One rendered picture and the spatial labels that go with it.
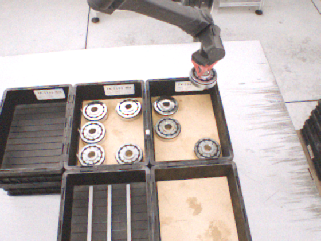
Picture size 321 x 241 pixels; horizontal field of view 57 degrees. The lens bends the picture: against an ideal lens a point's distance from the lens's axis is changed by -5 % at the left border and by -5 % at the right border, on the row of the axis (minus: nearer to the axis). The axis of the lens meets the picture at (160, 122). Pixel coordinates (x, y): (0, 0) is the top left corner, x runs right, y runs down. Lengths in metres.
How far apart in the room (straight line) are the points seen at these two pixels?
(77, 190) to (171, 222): 0.36
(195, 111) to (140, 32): 1.79
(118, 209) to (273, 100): 0.93
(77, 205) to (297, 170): 0.92
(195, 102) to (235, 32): 1.81
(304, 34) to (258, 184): 2.21
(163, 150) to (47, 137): 0.48
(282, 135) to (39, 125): 1.09
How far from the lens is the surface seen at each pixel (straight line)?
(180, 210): 1.12
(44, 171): 1.14
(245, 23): 3.24
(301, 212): 1.37
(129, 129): 1.27
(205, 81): 1.16
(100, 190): 1.16
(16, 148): 1.35
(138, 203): 1.13
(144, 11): 0.80
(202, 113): 1.32
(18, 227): 1.35
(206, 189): 1.15
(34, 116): 1.41
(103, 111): 1.30
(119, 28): 3.07
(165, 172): 1.09
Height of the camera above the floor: 1.89
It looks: 55 degrees down
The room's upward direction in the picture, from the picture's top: straight up
